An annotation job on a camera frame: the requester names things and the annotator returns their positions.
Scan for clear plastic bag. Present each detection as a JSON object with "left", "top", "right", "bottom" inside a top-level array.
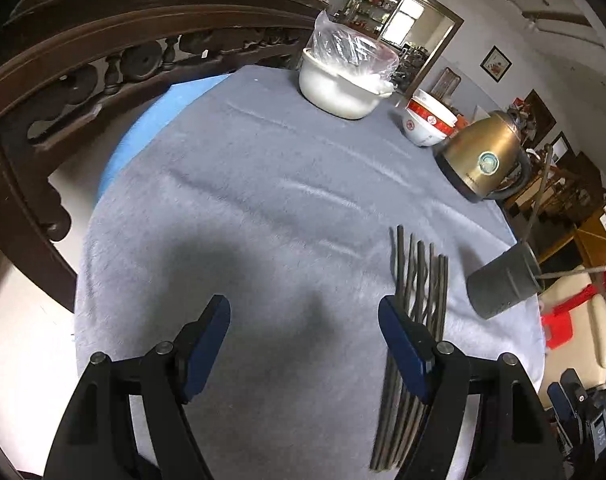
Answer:
[{"left": 310, "top": 10, "right": 400, "bottom": 86}]

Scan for dark framed picture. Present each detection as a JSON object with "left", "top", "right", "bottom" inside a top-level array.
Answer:
[{"left": 524, "top": 90, "right": 557, "bottom": 133}]

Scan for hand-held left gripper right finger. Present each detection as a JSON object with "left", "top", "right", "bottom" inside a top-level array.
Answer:
[{"left": 378, "top": 296, "right": 566, "bottom": 480}]

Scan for gold electric kettle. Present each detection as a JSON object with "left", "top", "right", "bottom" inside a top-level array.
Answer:
[{"left": 433, "top": 109, "right": 532, "bottom": 204}]

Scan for wooden door frame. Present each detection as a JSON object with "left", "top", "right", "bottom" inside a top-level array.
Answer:
[{"left": 380, "top": 0, "right": 464, "bottom": 102}]

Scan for carved dark wooden chair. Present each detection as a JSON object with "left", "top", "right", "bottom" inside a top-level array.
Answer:
[{"left": 0, "top": 0, "right": 331, "bottom": 313}]

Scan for white ceramic pot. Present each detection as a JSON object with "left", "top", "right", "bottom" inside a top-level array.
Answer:
[{"left": 299, "top": 47, "right": 394, "bottom": 121}]

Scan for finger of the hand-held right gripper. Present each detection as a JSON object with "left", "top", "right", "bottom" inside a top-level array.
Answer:
[
  {"left": 560, "top": 367, "right": 590, "bottom": 406},
  {"left": 547, "top": 382, "right": 580, "bottom": 428}
]

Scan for red banded white bowl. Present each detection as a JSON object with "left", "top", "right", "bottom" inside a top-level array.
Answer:
[{"left": 400, "top": 101, "right": 454, "bottom": 148}]

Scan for grey perforated chopstick holder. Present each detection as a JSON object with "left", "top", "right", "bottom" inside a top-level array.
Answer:
[{"left": 466, "top": 244, "right": 544, "bottom": 320}]

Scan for bundle of dark chopsticks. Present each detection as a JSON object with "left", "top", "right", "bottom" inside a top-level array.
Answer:
[{"left": 370, "top": 225, "right": 450, "bottom": 472}]

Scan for cream armchair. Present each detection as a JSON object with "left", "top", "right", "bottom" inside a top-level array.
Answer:
[{"left": 538, "top": 265, "right": 606, "bottom": 391}]

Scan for framed red flower picture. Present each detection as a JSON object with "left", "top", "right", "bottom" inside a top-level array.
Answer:
[{"left": 480, "top": 46, "right": 512, "bottom": 83}]

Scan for red rimmed white bowl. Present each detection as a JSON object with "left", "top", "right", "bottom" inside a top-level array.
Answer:
[{"left": 413, "top": 88, "right": 458, "bottom": 128}]

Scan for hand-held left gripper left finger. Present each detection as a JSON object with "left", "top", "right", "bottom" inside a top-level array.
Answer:
[{"left": 43, "top": 294, "right": 232, "bottom": 480}]

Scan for grey table cloth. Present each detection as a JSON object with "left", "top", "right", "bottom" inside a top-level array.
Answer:
[{"left": 74, "top": 66, "right": 544, "bottom": 480}]

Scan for red plastic item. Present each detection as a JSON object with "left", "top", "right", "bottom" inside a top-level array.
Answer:
[{"left": 540, "top": 285, "right": 598, "bottom": 348}]

